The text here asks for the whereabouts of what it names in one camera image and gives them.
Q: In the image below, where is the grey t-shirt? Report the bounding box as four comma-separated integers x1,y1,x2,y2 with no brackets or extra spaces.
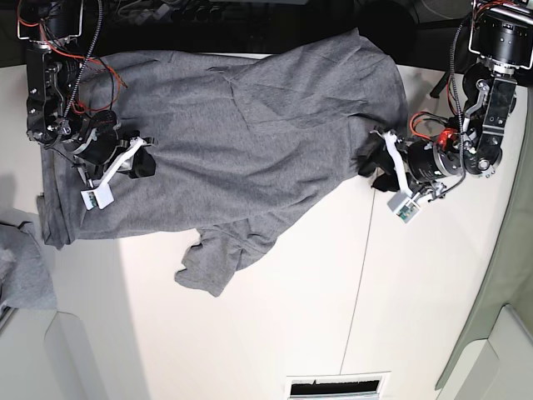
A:
37,30,407,296

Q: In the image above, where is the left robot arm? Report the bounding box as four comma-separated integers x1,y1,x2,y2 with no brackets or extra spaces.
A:
371,1,532,198

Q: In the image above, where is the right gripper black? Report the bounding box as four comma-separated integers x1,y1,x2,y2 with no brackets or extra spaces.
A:
74,123,157,179

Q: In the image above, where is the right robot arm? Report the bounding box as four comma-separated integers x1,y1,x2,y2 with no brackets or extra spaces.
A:
16,1,156,184

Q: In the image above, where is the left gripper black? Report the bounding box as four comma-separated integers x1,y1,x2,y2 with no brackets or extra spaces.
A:
357,135,466,193

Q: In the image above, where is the white floor vent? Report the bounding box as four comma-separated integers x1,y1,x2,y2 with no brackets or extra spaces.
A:
284,371,391,400

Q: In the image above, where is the grey cloth pile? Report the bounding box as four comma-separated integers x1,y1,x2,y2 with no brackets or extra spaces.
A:
1,207,57,310

